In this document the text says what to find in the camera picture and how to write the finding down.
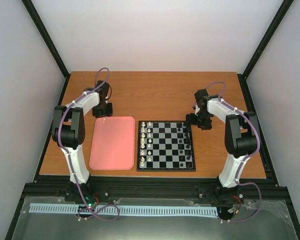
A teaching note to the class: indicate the black aluminium frame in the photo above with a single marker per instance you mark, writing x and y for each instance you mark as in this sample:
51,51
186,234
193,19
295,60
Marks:
156,187

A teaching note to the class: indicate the light blue cable duct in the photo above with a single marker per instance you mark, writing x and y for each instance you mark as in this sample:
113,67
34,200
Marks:
126,210

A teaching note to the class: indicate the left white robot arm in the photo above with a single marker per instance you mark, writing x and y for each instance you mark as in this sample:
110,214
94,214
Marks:
68,126

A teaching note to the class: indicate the black white chessboard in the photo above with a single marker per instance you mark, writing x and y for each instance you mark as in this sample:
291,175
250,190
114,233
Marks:
166,157

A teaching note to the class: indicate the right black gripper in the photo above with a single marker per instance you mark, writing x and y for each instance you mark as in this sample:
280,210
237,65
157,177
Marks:
207,125

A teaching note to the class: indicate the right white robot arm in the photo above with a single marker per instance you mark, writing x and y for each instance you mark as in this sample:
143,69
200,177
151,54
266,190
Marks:
241,136

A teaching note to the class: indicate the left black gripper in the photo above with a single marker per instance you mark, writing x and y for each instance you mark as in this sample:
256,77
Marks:
109,113

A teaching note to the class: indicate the pink plastic tray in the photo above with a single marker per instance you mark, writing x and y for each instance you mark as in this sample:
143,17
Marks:
113,144

